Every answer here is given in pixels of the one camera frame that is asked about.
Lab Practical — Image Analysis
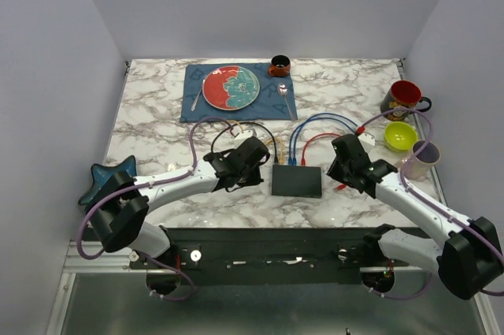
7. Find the red ethernet cable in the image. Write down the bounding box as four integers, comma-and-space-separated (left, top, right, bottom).
301, 131, 347, 193

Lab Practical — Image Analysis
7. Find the yellow ethernet cable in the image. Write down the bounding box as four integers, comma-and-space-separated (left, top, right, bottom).
226, 119, 285, 165

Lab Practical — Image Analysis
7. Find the black network switch box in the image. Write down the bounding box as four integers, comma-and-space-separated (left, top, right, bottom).
272, 165, 322, 199

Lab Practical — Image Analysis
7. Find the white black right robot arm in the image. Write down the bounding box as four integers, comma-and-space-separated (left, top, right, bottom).
327, 134, 503, 300

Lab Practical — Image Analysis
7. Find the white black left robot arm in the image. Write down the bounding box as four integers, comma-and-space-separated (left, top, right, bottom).
84, 136, 270, 268

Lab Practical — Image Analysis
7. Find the lime green bowl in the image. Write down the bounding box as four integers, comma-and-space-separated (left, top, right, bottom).
384, 121, 418, 153

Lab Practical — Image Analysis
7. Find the lavender cup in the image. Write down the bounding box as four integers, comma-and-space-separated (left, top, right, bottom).
398, 140, 440, 180

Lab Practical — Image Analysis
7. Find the blue cloth placemat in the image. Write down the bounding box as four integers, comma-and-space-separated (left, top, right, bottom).
180, 62, 298, 123

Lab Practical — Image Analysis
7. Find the red and teal plate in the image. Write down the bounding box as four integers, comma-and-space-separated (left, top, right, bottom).
202, 65, 261, 111

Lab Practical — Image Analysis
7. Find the silver fork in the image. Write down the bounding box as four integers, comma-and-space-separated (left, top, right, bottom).
191, 80, 205, 112

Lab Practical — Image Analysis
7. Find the black mug red inside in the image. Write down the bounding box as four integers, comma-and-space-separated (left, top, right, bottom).
380, 80, 432, 121

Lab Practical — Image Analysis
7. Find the silver spoon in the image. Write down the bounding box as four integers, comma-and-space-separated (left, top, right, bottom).
277, 83, 297, 121

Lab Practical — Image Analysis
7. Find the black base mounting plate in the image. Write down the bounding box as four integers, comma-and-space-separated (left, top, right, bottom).
129, 228, 405, 291

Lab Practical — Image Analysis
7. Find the small brown mug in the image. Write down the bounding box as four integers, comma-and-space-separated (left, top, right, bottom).
267, 55, 291, 77

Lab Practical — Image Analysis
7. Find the blue star-shaped dish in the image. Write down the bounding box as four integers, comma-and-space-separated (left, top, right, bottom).
78, 155, 137, 207

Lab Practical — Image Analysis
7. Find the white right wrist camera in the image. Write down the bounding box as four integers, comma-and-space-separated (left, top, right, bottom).
358, 132, 376, 148

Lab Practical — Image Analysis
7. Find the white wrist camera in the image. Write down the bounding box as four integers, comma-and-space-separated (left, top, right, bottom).
358, 132, 376, 148
234, 128, 256, 144

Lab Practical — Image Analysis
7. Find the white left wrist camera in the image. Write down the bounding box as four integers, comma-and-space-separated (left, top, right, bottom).
234, 128, 256, 144

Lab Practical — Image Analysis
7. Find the aluminium extrusion rail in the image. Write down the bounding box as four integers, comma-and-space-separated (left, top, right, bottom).
63, 241, 131, 274

